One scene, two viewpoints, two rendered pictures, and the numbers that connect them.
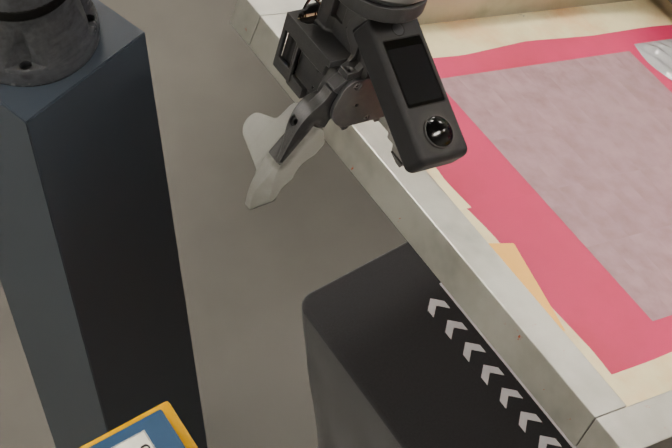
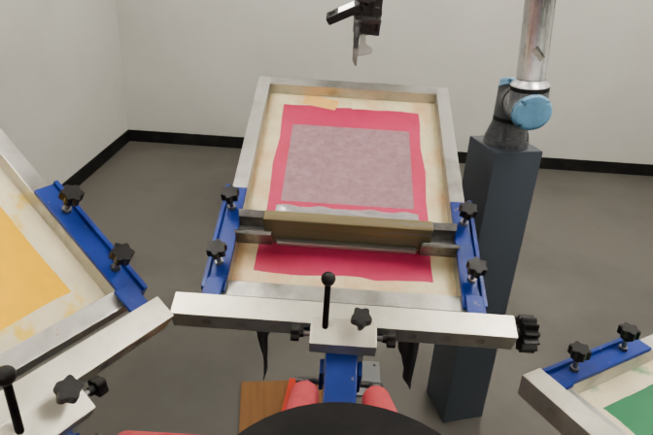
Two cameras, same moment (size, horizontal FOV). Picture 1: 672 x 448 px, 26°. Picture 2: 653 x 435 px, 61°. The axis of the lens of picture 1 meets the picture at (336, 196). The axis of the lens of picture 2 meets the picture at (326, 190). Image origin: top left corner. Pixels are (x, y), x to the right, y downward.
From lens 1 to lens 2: 231 cm
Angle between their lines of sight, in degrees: 89
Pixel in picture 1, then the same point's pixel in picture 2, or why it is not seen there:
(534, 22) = (436, 184)
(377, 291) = not seen: hidden behind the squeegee
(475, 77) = (407, 143)
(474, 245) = (330, 83)
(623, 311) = (299, 119)
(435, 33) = (433, 145)
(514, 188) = (355, 123)
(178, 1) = not seen: outside the picture
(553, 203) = (345, 129)
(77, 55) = (487, 138)
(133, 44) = (492, 152)
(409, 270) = not seen: hidden behind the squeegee
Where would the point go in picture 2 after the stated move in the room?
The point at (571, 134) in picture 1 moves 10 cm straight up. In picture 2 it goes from (372, 153) to (375, 119)
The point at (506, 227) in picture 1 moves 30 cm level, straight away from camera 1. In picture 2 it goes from (341, 112) to (421, 139)
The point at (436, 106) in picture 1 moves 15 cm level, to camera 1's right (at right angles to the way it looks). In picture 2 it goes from (337, 12) to (307, 15)
